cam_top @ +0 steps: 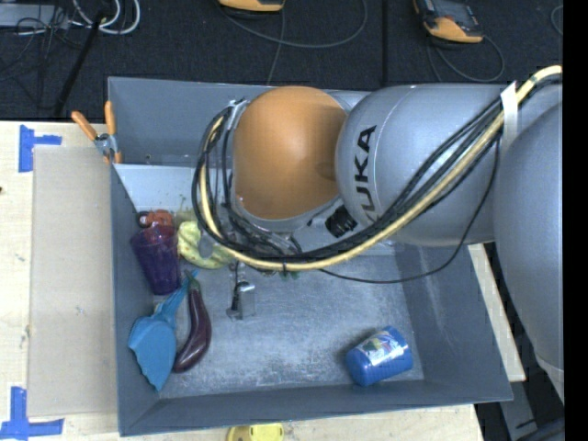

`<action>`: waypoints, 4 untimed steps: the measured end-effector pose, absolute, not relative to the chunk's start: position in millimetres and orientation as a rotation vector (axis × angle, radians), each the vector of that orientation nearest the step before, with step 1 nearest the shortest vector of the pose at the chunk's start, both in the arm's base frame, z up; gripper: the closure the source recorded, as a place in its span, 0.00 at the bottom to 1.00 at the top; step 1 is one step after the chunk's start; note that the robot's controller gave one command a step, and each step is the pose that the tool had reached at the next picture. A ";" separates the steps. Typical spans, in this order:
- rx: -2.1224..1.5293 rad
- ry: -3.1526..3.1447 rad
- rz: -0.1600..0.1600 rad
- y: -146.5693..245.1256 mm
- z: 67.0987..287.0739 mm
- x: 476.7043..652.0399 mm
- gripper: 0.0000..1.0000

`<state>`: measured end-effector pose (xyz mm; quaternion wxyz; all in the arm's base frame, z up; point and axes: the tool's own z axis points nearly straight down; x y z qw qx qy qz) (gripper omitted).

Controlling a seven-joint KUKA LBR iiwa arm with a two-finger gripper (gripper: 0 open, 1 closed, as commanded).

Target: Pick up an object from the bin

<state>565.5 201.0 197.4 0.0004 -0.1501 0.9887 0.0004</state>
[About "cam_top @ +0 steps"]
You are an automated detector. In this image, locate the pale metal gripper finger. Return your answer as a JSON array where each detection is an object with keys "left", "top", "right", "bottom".
[
  {"left": 225, "top": 287, "right": 243, "bottom": 322},
  {"left": 238, "top": 281, "right": 257, "bottom": 318}
]

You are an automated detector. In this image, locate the purple toy eggplant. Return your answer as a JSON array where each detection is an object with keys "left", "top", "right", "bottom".
[{"left": 171, "top": 271, "right": 214, "bottom": 375}]

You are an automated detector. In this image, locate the grey metal bin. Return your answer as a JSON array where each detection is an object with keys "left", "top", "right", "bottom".
[{"left": 107, "top": 76, "right": 515, "bottom": 437}]

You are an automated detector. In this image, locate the yellow-green toy squash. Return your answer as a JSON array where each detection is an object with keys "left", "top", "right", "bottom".
[{"left": 176, "top": 220, "right": 236, "bottom": 271}]

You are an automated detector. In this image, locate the blue plastic scoop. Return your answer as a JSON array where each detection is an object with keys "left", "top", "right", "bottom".
[{"left": 127, "top": 268, "right": 200, "bottom": 392}]

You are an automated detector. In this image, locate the purple plastic cup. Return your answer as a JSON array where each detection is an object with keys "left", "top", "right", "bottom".
[{"left": 130, "top": 224, "right": 183, "bottom": 297}]

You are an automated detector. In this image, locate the orange toy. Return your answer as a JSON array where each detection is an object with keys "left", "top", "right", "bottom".
[{"left": 137, "top": 209, "right": 175, "bottom": 230}]

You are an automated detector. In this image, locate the blue can with label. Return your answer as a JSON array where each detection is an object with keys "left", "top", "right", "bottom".
[{"left": 345, "top": 324, "right": 414, "bottom": 389}]

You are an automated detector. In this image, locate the brown cardboard board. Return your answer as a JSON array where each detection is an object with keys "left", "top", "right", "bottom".
[{"left": 26, "top": 144, "right": 121, "bottom": 418}]

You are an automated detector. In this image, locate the black cylinder on white bracket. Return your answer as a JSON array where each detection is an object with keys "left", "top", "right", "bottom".
[{"left": 306, "top": 203, "right": 359, "bottom": 239}]

